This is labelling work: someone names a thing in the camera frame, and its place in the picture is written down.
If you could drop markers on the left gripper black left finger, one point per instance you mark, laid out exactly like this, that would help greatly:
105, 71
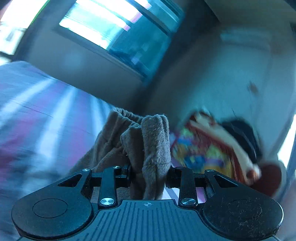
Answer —
127, 176

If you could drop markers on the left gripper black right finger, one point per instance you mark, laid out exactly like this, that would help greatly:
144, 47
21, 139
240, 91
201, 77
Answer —
173, 177

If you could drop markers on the grey-brown fleece pants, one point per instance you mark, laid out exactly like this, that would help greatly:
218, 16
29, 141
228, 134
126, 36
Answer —
139, 141

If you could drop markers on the colourful red patterned blanket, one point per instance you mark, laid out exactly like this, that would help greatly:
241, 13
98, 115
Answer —
201, 143

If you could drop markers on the striped purple white bedsheet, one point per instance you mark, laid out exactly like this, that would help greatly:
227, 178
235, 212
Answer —
43, 123

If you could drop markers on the bright glass window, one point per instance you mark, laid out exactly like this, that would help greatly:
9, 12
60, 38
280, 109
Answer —
136, 33

